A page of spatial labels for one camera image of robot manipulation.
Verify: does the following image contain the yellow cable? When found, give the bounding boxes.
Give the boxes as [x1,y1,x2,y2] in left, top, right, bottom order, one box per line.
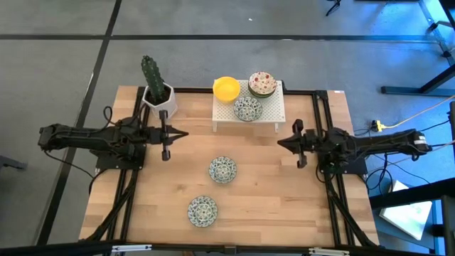
[371,95,455,131]

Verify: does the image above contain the black stand rail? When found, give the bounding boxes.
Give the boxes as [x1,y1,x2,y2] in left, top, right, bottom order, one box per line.
[418,0,455,67]

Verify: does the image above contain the yellow plastic bowl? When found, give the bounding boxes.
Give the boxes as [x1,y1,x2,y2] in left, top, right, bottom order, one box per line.
[213,76,242,104]

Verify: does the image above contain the grey chair base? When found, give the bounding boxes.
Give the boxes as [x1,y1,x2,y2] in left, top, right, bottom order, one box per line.
[0,154,28,171]

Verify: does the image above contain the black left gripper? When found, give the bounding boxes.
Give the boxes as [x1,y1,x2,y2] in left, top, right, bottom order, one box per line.
[147,110,190,162]

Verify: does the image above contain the silver metal bracket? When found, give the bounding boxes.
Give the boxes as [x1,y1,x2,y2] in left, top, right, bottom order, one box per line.
[111,244,153,253]
[308,247,351,256]

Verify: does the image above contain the black stand base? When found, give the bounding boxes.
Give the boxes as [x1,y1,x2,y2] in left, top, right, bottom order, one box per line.
[380,63,455,97]

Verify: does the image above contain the black aluminium table frame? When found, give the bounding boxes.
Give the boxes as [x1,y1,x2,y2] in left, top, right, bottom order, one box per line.
[80,80,381,256]

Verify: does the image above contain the black arm base cable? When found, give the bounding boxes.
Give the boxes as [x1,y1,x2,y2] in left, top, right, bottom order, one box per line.
[43,149,97,195]

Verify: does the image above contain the white perforated metal shelf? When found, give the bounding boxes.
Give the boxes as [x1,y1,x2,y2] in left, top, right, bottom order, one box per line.
[211,78,287,133]

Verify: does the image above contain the black floor cable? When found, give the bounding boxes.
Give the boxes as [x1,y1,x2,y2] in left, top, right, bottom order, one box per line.
[419,119,451,133]

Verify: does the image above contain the green cactus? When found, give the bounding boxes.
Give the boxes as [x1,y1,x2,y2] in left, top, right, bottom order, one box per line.
[140,55,166,102]

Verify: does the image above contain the pale grey floor cable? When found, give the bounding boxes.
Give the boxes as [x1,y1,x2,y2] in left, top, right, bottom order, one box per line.
[400,140,455,164]

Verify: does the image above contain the black desk frame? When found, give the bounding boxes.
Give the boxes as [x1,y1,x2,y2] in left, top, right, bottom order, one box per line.
[368,176,455,256]

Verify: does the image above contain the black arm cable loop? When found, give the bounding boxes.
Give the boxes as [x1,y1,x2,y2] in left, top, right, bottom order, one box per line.
[102,105,115,126]

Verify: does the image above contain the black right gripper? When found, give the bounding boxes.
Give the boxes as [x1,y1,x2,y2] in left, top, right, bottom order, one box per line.
[277,119,321,169]

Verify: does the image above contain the teal bowl with blue pattern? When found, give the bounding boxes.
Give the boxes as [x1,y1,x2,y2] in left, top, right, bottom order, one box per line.
[187,196,218,228]
[233,95,264,122]
[208,156,237,184]

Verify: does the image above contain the white hexagonal plant pot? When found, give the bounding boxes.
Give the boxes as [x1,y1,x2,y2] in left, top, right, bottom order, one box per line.
[141,83,178,119]

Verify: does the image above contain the black tripod leg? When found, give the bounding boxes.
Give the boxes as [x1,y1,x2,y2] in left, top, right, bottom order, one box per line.
[325,0,343,17]

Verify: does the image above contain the white flat board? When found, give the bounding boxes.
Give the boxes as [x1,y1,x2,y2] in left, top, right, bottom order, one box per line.
[378,179,434,241]

